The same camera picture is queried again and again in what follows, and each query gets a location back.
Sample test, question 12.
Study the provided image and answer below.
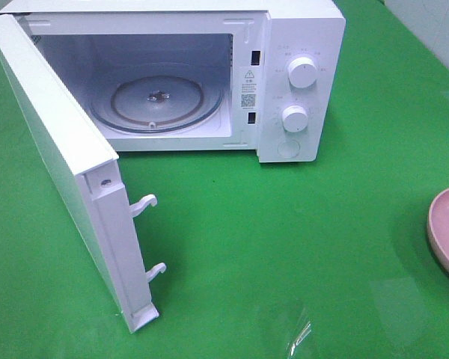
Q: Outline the white microwave door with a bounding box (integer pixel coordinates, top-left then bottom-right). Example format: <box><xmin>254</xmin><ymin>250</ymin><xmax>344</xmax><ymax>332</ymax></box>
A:
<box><xmin>0</xmin><ymin>15</ymin><xmax>166</xmax><ymax>331</ymax></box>

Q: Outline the round white door button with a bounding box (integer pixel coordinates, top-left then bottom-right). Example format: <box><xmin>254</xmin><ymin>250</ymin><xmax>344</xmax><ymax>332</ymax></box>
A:
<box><xmin>278</xmin><ymin>140</ymin><xmax>300</xmax><ymax>159</ymax></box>

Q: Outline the lower white microwave knob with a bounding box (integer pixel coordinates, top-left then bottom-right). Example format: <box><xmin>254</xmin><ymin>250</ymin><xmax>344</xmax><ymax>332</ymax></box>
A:
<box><xmin>281</xmin><ymin>105</ymin><xmax>309</xmax><ymax>133</ymax></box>

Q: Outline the white microwave oven body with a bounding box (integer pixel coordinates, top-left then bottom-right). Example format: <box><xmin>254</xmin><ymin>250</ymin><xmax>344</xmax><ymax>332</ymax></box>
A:
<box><xmin>0</xmin><ymin>1</ymin><xmax>346</xmax><ymax>163</ymax></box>

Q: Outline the glass microwave turntable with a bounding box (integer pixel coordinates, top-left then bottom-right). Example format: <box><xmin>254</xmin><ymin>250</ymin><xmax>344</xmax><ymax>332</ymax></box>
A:
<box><xmin>90</xmin><ymin>62</ymin><xmax>230</xmax><ymax>135</ymax></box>

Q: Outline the white microwave knob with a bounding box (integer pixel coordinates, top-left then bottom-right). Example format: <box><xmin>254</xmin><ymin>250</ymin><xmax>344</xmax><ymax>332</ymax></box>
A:
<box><xmin>281</xmin><ymin>105</ymin><xmax>309</xmax><ymax>133</ymax></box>
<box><xmin>287</xmin><ymin>56</ymin><xmax>318</xmax><ymax>88</ymax></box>

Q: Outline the upper white microwave knob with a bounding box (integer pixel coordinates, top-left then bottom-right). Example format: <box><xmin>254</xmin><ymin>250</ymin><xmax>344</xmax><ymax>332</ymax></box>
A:
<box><xmin>287</xmin><ymin>56</ymin><xmax>318</xmax><ymax>88</ymax></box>

